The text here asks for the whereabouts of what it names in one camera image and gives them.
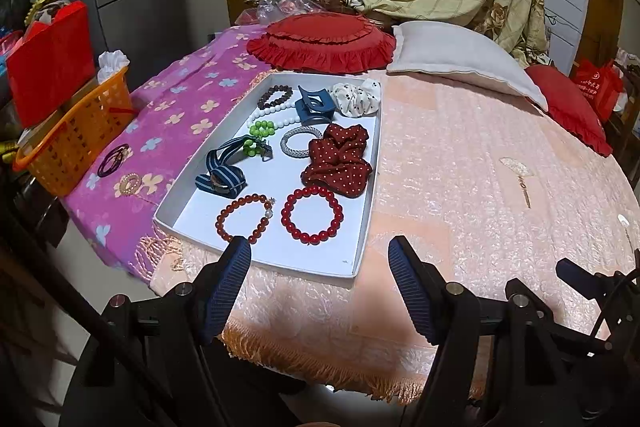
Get dark red dotted scrunchie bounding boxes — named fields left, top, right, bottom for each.
left=300, top=124, right=372, bottom=198

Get dark brown bead bracelet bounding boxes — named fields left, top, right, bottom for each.
left=256, top=83, right=295, bottom=111

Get white patterned scrunchie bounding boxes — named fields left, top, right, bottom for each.
left=329, top=78, right=382, bottom=118

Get red ruffled round cushion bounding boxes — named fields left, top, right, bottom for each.
left=246, top=12, right=396, bottom=75

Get red gift bag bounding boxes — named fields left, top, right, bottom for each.
left=6, top=1, right=96, bottom=128

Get white pearl bead necklace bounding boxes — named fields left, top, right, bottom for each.
left=245, top=100, right=304, bottom=130

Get blue plastic hair claw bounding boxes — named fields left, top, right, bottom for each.
left=294, top=87, right=336, bottom=126

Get black hair ties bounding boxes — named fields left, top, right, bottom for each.
left=95, top=142, right=132, bottom=179

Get blue striped ribbon hair tie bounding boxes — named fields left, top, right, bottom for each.
left=193, top=134, right=275, bottom=200

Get purple floral bed sheet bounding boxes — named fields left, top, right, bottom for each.
left=64, top=25, right=269, bottom=281

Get silver mesh bangle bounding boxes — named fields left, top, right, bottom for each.
left=280, top=126, right=322, bottom=159

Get orange plastic basket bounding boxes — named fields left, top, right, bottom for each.
left=13, top=67, right=137, bottom=197

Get white pillow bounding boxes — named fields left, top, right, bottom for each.
left=386, top=20, right=548, bottom=110

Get orange red bead bracelet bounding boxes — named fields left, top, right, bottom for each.
left=214, top=192, right=277, bottom=246

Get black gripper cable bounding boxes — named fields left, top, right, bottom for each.
left=587, top=265, right=640, bottom=343

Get green bead bracelet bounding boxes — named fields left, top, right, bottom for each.
left=242, top=118, right=278, bottom=158

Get dark red bead bracelet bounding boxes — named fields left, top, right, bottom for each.
left=278, top=184, right=346, bottom=247

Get clear plastic bags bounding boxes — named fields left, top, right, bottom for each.
left=233, top=0, right=323, bottom=26

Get white rectangular tray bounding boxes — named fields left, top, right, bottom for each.
left=153, top=72, right=376, bottom=280

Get gold ring brooch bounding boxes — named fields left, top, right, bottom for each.
left=118, top=172, right=142, bottom=196

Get pink quilted blanket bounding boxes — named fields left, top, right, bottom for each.
left=134, top=66, right=640, bottom=405

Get white fan hair pin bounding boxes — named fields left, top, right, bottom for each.
left=498, top=156, right=534, bottom=209

